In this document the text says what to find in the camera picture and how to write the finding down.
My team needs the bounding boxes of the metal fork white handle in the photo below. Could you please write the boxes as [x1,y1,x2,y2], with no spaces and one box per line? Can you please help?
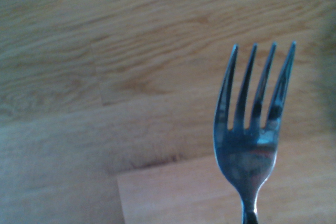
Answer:
[213,40,298,224]

